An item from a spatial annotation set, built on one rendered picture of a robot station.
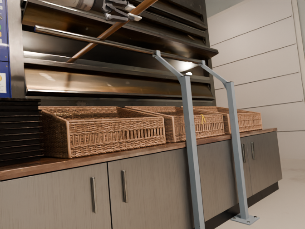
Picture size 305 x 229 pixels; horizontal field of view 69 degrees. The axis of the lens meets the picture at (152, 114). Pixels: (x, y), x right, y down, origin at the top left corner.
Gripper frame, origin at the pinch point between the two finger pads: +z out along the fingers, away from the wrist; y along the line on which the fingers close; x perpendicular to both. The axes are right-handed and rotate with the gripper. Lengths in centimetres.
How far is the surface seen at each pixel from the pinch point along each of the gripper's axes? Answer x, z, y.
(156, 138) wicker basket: -15, 20, 57
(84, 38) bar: -27.2, -11.6, 3.8
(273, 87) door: -74, 338, 1
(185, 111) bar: -7, 36, 44
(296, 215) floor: 17, 112, 119
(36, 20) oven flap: -63, -25, -18
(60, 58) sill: -64, -11, 3
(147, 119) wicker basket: -16, 15, 47
